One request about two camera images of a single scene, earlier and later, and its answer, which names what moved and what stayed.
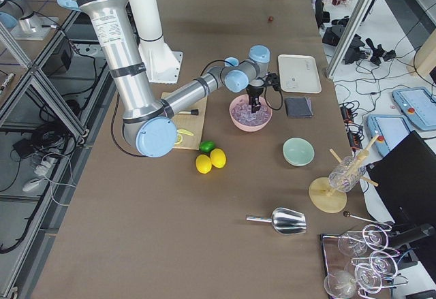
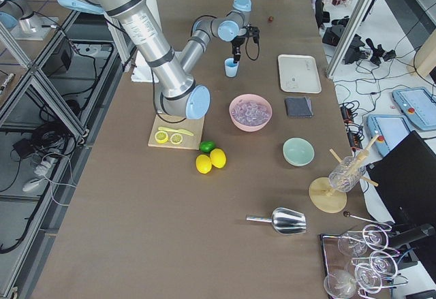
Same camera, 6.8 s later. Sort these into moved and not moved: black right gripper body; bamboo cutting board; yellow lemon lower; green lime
Moved: black right gripper body
Not moved: green lime; bamboo cutting board; yellow lemon lower
